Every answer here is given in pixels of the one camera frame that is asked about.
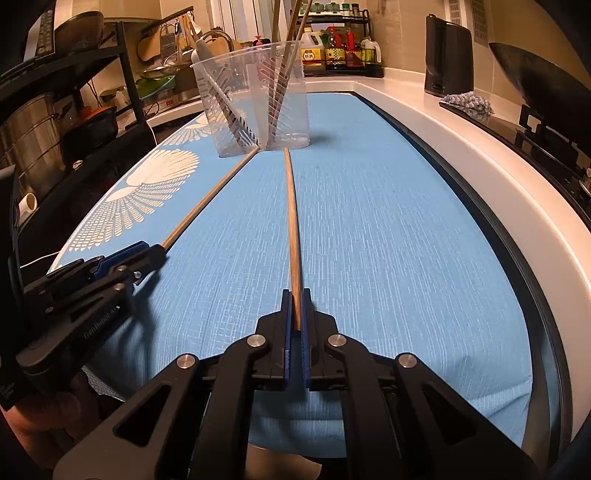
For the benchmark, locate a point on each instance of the clear plastic utensil holder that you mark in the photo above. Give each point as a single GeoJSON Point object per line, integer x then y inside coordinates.
{"type": "Point", "coordinates": [251, 78]}

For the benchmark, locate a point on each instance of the black wok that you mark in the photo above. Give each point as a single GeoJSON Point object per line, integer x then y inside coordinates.
{"type": "Point", "coordinates": [562, 101]}

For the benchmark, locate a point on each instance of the blue patterned table mat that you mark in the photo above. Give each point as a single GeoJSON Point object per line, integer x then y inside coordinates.
{"type": "Point", "coordinates": [387, 248]}

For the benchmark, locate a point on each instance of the chrome kitchen faucet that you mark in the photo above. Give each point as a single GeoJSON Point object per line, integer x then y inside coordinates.
{"type": "Point", "coordinates": [217, 42]}

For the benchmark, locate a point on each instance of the black electric kettle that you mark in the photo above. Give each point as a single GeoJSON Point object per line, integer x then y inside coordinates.
{"type": "Point", "coordinates": [449, 58]}

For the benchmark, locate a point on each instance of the black gas stove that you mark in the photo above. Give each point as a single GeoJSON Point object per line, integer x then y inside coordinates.
{"type": "Point", "coordinates": [558, 160]}

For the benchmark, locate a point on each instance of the microwave oven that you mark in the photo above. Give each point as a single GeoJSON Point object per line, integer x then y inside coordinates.
{"type": "Point", "coordinates": [40, 40]}

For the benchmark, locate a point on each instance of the black spice rack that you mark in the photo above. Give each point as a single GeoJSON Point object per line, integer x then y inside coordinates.
{"type": "Point", "coordinates": [350, 46]}

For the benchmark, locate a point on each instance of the yellow label oil jug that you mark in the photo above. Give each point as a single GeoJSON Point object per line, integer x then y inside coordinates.
{"type": "Point", "coordinates": [312, 52]}

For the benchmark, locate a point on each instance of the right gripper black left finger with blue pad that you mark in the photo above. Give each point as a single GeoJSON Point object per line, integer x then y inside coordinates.
{"type": "Point", "coordinates": [192, 420]}

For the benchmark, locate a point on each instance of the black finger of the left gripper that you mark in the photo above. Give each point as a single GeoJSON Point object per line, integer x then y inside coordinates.
{"type": "Point", "coordinates": [143, 265]}

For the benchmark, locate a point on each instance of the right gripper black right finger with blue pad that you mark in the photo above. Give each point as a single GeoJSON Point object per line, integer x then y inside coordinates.
{"type": "Point", "coordinates": [401, 420]}

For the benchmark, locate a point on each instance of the black shelf unit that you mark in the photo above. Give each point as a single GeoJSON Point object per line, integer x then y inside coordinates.
{"type": "Point", "coordinates": [79, 83]}

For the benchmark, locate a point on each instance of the wooden chopstick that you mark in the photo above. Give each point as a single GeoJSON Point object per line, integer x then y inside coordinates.
{"type": "Point", "coordinates": [294, 241]}
{"type": "Point", "coordinates": [275, 22]}
{"type": "Point", "coordinates": [301, 20]}
{"type": "Point", "coordinates": [200, 206]}
{"type": "Point", "coordinates": [282, 78]}

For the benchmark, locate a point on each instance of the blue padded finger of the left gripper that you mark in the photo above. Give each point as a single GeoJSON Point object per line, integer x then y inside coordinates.
{"type": "Point", "coordinates": [117, 258]}

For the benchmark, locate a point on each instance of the dark bowl on shelf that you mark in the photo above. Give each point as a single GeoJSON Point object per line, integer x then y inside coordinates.
{"type": "Point", "coordinates": [79, 33]}

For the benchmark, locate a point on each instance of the orange lidded black pot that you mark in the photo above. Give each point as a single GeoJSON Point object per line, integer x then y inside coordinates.
{"type": "Point", "coordinates": [98, 128]}

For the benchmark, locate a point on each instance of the blue checkered cloth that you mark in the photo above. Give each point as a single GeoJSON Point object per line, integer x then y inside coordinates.
{"type": "Point", "coordinates": [471, 104]}

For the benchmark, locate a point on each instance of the steel stock pot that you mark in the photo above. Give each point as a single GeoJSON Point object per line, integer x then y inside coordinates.
{"type": "Point", "coordinates": [30, 140]}

